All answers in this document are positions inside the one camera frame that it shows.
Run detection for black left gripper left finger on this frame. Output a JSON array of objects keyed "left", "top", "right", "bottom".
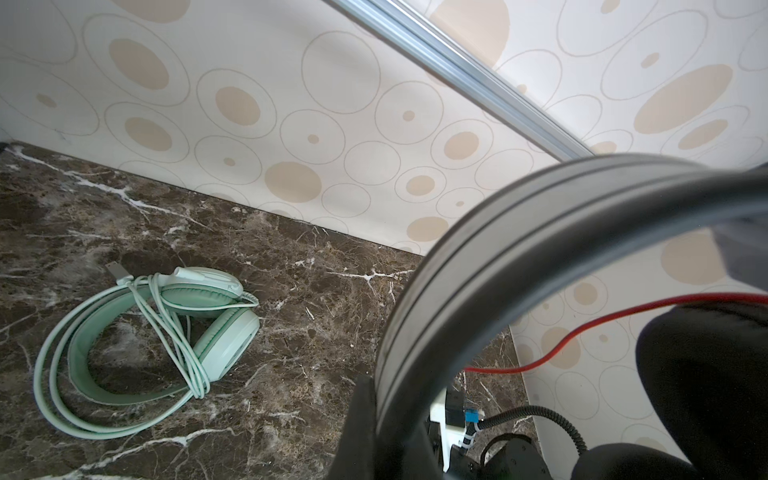
[{"left": 326, "top": 376, "right": 376, "bottom": 480}]

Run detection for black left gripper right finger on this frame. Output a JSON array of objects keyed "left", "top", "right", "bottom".
[{"left": 413, "top": 420, "right": 443, "bottom": 480}]

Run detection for mint green headphones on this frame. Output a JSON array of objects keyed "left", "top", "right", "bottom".
[{"left": 33, "top": 262, "right": 261, "bottom": 440}]

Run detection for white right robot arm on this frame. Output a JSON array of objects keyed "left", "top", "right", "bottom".
[{"left": 466, "top": 405, "right": 588, "bottom": 479}]

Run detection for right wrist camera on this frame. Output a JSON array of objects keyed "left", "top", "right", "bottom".
[{"left": 427, "top": 387, "right": 480, "bottom": 473}]

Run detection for silver aluminium rail back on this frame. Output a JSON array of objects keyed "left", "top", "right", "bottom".
[{"left": 328, "top": 0, "right": 593, "bottom": 162}]

